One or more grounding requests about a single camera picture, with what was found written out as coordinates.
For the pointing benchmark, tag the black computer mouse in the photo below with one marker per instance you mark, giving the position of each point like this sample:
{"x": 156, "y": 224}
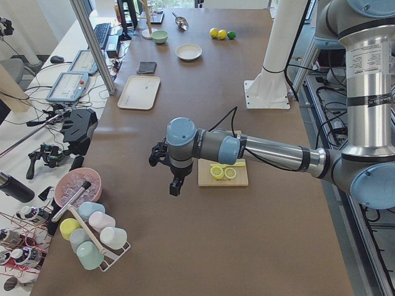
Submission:
{"x": 56, "y": 59}

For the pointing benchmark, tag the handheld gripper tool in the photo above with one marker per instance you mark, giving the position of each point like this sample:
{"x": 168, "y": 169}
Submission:
{"x": 52, "y": 155}

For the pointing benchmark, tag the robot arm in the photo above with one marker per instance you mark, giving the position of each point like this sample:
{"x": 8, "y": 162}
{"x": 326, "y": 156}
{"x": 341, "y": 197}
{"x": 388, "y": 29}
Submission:
{"x": 364, "y": 168}

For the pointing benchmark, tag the mint green cup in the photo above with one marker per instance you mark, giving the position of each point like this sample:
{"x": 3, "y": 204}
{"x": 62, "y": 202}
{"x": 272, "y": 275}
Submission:
{"x": 89, "y": 255}

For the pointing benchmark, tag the yellow lemon right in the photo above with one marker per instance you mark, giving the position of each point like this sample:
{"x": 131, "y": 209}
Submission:
{"x": 222, "y": 34}

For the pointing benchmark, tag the yellow cup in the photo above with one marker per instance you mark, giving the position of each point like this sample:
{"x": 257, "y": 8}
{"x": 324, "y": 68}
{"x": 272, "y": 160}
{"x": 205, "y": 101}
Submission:
{"x": 68, "y": 226}

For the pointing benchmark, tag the yellow lemon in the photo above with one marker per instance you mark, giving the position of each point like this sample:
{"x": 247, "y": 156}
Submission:
{"x": 213, "y": 33}
{"x": 222, "y": 34}

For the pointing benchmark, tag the wooden glass stand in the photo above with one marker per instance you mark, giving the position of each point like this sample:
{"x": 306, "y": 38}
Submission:
{"x": 147, "y": 33}

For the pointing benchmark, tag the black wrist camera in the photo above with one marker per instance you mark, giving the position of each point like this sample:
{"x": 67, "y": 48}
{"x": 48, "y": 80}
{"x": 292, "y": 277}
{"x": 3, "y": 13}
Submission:
{"x": 159, "y": 154}

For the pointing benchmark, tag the cream rabbit tray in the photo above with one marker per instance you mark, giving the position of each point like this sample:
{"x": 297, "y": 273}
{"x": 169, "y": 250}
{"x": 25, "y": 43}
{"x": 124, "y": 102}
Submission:
{"x": 139, "y": 92}

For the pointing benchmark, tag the dark grey folded cloth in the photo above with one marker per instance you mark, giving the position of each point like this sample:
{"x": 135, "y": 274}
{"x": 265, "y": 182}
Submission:
{"x": 146, "y": 67}

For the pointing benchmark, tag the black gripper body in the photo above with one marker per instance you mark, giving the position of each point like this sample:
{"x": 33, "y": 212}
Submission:
{"x": 179, "y": 171}

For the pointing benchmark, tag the white cup rack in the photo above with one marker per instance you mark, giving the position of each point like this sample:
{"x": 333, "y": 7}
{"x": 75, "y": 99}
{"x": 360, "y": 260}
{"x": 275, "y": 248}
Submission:
{"x": 112, "y": 256}

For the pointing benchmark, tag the metal muddler tool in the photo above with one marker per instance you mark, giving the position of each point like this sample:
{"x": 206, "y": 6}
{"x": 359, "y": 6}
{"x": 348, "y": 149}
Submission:
{"x": 86, "y": 185}

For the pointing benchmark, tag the bamboo cutting board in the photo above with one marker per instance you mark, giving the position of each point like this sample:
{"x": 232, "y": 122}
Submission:
{"x": 206, "y": 180}

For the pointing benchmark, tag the lemon half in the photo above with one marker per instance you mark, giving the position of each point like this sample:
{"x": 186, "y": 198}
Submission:
{"x": 217, "y": 172}

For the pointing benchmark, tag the far teach pendant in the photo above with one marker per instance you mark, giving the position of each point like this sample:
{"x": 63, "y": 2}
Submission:
{"x": 84, "y": 62}

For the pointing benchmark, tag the lemon slice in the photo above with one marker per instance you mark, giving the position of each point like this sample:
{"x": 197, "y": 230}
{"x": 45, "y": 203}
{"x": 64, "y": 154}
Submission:
{"x": 230, "y": 173}

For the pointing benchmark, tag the black bottle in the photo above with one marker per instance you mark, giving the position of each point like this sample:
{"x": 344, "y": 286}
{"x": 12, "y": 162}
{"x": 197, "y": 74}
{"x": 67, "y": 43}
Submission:
{"x": 14, "y": 188}

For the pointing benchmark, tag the yellow plastic knife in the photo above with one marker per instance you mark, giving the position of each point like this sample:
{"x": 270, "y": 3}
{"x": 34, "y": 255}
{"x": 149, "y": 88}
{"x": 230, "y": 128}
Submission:
{"x": 237, "y": 164}

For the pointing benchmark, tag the near teach pendant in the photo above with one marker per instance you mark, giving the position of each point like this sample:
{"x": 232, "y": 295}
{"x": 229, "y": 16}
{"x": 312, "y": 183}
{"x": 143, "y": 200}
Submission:
{"x": 68, "y": 87}

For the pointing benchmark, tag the blue cup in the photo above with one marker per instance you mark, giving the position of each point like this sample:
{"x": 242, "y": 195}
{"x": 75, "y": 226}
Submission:
{"x": 86, "y": 209}

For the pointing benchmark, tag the pink bowl with ice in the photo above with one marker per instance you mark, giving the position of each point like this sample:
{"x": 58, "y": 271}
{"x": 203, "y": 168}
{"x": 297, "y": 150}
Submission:
{"x": 73, "y": 181}

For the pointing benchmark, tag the pink cup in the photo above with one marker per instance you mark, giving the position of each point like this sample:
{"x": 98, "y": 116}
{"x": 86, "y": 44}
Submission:
{"x": 99, "y": 220}

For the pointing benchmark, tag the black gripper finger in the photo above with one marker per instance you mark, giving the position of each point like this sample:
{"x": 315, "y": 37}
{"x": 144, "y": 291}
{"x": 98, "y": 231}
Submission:
{"x": 175, "y": 186}

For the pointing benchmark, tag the aluminium frame post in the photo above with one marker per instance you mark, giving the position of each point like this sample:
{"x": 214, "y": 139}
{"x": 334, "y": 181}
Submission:
{"x": 90, "y": 37}

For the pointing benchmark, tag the grey cup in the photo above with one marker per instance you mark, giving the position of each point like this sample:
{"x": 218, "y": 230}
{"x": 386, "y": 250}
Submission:
{"x": 77, "y": 237}

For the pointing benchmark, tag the yellow lemon left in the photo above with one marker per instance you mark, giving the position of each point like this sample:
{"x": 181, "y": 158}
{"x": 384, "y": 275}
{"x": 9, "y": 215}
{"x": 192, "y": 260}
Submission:
{"x": 213, "y": 33}

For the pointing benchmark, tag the black keyboard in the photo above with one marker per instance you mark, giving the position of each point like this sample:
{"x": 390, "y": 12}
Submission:
{"x": 101, "y": 32}

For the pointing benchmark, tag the green lime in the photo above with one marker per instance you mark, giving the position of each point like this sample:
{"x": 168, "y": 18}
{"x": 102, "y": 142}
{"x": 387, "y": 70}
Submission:
{"x": 231, "y": 35}

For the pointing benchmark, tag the metal scoop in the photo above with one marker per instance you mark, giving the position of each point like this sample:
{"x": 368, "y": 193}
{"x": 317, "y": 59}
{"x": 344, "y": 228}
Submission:
{"x": 181, "y": 22}

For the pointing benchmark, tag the teach pendant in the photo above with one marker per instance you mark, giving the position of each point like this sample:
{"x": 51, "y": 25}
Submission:
{"x": 68, "y": 87}
{"x": 84, "y": 62}

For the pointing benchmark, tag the green bowl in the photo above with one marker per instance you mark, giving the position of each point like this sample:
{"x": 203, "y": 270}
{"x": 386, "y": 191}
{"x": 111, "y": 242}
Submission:
{"x": 159, "y": 36}

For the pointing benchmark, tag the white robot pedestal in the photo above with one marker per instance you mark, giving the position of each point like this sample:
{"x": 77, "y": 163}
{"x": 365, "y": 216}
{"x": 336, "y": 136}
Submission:
{"x": 269, "y": 90}

